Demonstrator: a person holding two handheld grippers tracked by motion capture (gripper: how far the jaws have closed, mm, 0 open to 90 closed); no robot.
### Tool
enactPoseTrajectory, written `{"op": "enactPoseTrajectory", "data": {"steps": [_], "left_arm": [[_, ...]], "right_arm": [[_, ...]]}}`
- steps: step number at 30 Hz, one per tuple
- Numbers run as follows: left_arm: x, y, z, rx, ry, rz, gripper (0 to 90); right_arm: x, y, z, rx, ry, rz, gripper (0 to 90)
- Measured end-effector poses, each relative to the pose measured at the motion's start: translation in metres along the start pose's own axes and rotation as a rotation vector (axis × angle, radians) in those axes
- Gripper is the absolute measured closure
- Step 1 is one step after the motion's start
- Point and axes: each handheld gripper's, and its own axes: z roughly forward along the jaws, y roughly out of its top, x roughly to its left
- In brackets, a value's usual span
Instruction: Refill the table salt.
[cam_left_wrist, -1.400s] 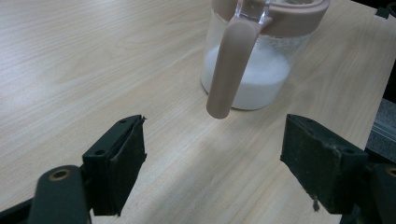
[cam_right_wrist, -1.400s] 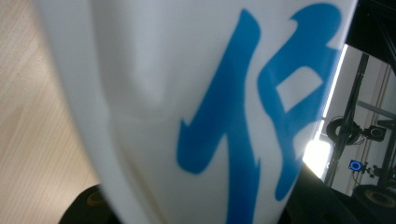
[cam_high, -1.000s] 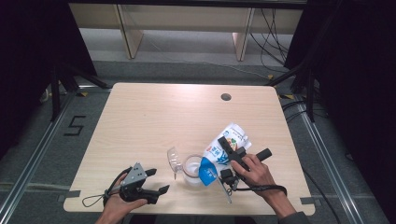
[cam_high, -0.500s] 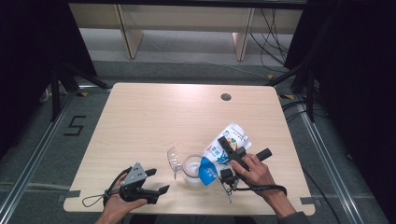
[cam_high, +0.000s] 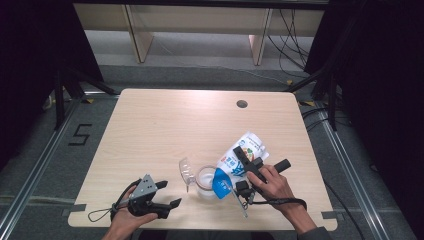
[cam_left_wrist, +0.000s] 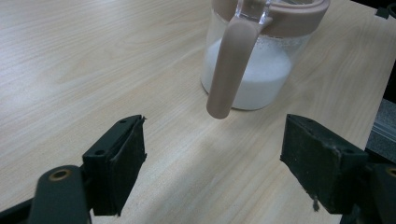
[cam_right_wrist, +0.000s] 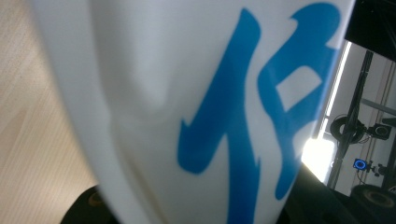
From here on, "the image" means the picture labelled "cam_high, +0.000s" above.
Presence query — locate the clear jar with beige lid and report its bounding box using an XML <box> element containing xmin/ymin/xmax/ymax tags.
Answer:
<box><xmin>178</xmin><ymin>157</ymin><xmax>221</xmax><ymax>201</ymax></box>

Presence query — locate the black metal stand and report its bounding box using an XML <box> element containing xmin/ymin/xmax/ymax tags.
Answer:
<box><xmin>54</xmin><ymin>66</ymin><xmax>119</xmax><ymax>131</ymax></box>
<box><xmin>284</xmin><ymin>66</ymin><xmax>338</xmax><ymax>132</ymax></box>

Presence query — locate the person's right hand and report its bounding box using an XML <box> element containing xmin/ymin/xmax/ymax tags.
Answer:
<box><xmin>246</xmin><ymin>164</ymin><xmax>295</xmax><ymax>210</ymax></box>

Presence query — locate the long black floor cable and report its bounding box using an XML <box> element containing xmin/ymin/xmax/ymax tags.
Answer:
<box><xmin>323</xmin><ymin>181</ymin><xmax>366</xmax><ymax>240</ymax></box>

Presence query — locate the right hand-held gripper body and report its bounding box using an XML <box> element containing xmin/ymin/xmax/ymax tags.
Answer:
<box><xmin>222</xmin><ymin>157</ymin><xmax>292</xmax><ymax>219</ymax></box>

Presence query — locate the black floor cable bundle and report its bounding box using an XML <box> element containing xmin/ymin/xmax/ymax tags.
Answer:
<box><xmin>301</xmin><ymin>106</ymin><xmax>353</xmax><ymax>132</ymax></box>

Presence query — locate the white and blue pouch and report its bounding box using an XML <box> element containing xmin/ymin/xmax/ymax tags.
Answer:
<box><xmin>212</xmin><ymin>130</ymin><xmax>270</xmax><ymax>200</ymax></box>

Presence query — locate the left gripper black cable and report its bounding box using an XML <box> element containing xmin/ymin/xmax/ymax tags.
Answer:
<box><xmin>87</xmin><ymin>178</ymin><xmax>143</xmax><ymax>223</ymax></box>

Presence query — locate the person's left hand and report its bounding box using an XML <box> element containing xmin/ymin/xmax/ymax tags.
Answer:
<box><xmin>109</xmin><ymin>184</ymin><xmax>160</xmax><ymax>237</ymax></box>

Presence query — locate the hanging black cable bundle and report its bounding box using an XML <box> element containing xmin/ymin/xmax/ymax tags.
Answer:
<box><xmin>266</xmin><ymin>9</ymin><xmax>311</xmax><ymax>73</ymax></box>

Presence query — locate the metal floor rail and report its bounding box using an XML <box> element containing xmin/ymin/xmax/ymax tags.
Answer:
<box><xmin>0</xmin><ymin>98</ymin><xmax>83</xmax><ymax>231</ymax></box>
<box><xmin>318</xmin><ymin>106</ymin><xmax>384</xmax><ymax>240</ymax></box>

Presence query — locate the black frame beam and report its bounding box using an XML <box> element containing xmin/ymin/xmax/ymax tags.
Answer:
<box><xmin>72</xmin><ymin>0</ymin><xmax>331</xmax><ymax>10</ymax></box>

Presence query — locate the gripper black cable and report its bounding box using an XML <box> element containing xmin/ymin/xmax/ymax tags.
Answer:
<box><xmin>87</xmin><ymin>178</ymin><xmax>143</xmax><ymax>223</ymax></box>
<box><xmin>246</xmin><ymin>197</ymin><xmax>308</xmax><ymax>212</ymax></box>

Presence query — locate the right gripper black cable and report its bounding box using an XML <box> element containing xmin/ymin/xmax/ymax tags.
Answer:
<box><xmin>246</xmin><ymin>197</ymin><xmax>308</xmax><ymax>212</ymax></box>

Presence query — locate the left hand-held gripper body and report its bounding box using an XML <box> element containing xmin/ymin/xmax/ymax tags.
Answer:
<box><xmin>128</xmin><ymin>173</ymin><xmax>172</xmax><ymax>220</ymax></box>

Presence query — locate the black curtain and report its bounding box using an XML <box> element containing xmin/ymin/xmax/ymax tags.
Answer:
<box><xmin>304</xmin><ymin>0</ymin><xmax>424</xmax><ymax>234</ymax></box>
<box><xmin>0</xmin><ymin>0</ymin><xmax>104</xmax><ymax>171</ymax></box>

